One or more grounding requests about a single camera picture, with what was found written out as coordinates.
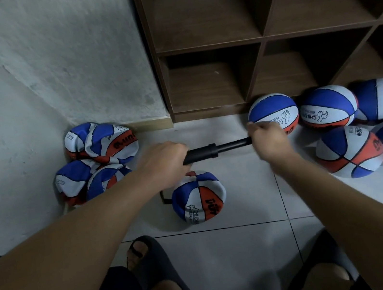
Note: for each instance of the person's left hand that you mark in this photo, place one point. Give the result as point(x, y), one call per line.
point(164, 164)

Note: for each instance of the person's right hand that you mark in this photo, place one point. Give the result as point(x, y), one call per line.
point(272, 143)

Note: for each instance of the black hand pump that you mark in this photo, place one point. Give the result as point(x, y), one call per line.
point(200, 153)

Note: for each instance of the brown wooden cubby shelf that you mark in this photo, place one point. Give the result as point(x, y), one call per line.
point(205, 27)

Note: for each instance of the person's right forearm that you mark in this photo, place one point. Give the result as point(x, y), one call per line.
point(372, 219)

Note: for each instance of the person's left forearm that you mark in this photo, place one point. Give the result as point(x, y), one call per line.
point(52, 272)

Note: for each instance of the black sandal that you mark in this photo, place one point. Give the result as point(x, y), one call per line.
point(324, 249)
point(156, 260)

